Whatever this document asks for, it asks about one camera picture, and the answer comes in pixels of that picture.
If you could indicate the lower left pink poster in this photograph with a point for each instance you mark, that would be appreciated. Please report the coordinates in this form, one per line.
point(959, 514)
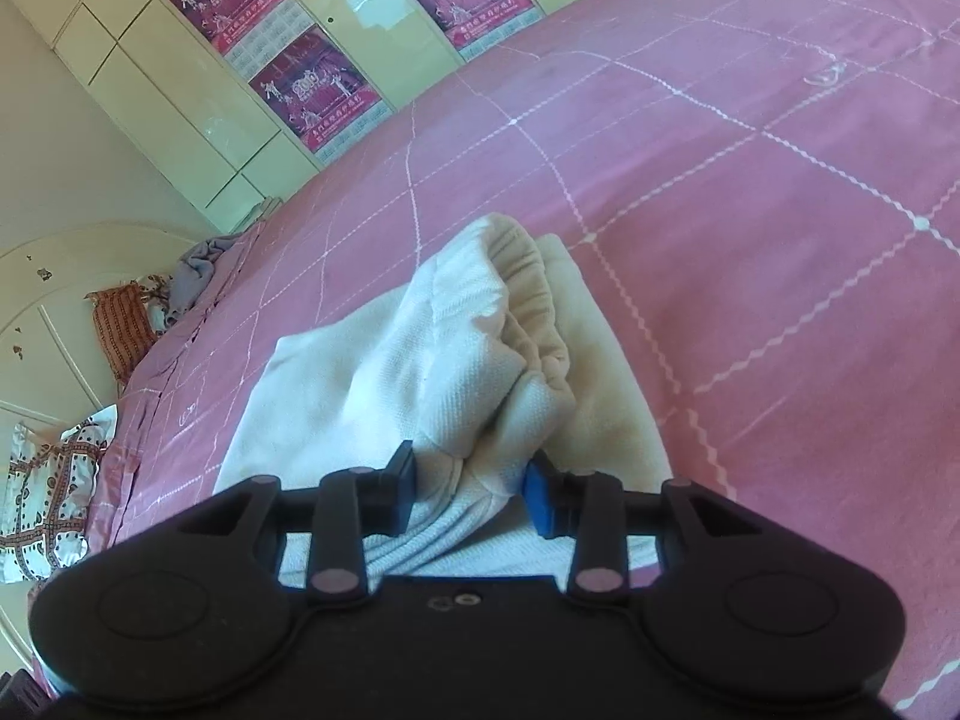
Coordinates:
point(317, 92)

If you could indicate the cream wardrobe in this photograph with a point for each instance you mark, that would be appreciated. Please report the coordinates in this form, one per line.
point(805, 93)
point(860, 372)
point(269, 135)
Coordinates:
point(240, 102)

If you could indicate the orange striped pillow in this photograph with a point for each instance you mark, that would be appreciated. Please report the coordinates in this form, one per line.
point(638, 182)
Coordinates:
point(128, 319)

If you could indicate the upper left pink poster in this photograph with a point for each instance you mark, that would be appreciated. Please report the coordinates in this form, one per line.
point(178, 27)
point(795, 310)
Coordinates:
point(248, 34)

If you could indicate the white pants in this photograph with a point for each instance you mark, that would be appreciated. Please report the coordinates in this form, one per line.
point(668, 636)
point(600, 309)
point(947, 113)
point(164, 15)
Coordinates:
point(494, 350)

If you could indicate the white brown patterned pillow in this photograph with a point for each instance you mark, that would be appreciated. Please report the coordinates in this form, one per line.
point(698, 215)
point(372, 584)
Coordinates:
point(47, 497)

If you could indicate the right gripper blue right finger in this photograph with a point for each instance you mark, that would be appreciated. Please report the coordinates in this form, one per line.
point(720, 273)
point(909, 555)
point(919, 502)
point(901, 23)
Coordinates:
point(599, 514)

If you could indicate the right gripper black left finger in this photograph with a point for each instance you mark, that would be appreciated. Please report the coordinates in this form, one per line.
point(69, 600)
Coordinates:
point(346, 508)

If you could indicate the pink checked bed sheet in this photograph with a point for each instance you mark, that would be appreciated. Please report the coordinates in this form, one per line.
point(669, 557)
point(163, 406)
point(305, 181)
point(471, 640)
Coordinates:
point(763, 198)

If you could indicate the grey crumpled cloth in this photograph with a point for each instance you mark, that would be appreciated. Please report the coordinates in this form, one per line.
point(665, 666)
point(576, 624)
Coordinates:
point(202, 273)

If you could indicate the cream curved headboard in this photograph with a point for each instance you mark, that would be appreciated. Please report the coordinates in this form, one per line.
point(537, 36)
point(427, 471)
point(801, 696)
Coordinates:
point(54, 373)

